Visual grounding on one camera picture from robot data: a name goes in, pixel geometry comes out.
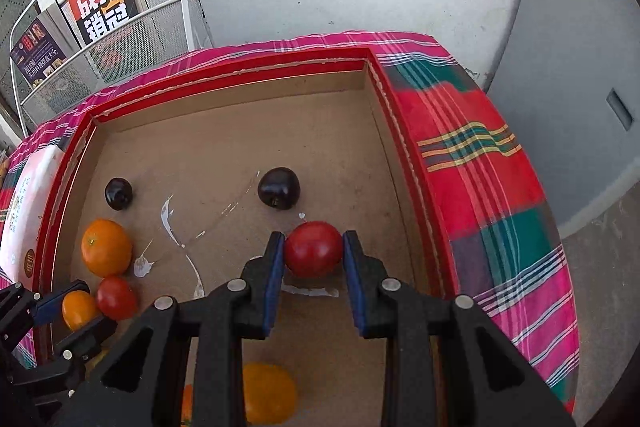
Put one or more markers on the white tissue pack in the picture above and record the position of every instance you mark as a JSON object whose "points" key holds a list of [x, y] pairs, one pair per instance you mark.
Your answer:
{"points": [[26, 210]]}

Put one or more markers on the red tomato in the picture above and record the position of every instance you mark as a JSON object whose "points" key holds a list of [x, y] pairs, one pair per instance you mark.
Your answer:
{"points": [[116, 299], [313, 250]]}

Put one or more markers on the red cardboard tray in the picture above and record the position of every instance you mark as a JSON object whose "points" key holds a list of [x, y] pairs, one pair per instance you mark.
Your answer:
{"points": [[195, 151]]}

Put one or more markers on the white metal mesh rack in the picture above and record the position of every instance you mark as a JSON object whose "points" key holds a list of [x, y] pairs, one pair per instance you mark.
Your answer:
{"points": [[64, 52]]}

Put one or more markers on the dark plum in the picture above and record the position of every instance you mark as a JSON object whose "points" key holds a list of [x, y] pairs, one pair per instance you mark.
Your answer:
{"points": [[279, 188], [118, 193]]}

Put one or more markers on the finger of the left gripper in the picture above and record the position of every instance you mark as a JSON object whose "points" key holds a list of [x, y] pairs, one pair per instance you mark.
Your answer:
{"points": [[71, 353], [21, 310]]}

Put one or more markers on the grey cabinet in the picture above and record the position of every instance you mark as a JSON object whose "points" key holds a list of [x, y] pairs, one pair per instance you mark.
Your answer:
{"points": [[568, 87]]}

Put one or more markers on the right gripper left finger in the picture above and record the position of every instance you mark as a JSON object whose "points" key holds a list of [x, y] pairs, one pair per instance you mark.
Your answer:
{"points": [[141, 379]]}

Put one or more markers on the small orange back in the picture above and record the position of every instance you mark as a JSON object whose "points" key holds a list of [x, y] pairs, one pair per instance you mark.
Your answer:
{"points": [[79, 308]]}

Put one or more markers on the plaid tablecloth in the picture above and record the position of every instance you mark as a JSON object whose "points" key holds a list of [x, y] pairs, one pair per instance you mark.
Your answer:
{"points": [[495, 236]]}

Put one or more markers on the red tomato back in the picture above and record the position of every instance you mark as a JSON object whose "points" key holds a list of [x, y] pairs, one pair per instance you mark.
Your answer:
{"points": [[313, 250]]}

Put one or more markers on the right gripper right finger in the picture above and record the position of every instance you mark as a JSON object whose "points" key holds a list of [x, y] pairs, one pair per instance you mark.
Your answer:
{"points": [[447, 363]]}

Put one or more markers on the red black book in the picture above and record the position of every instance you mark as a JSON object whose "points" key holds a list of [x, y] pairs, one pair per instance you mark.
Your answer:
{"points": [[96, 18]]}

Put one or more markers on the large orange tangerine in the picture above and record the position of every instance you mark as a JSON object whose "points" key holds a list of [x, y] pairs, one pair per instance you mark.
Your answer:
{"points": [[186, 406]]}

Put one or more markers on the dark cookbook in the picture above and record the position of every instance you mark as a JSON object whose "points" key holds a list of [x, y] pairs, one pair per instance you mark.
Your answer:
{"points": [[36, 54]]}

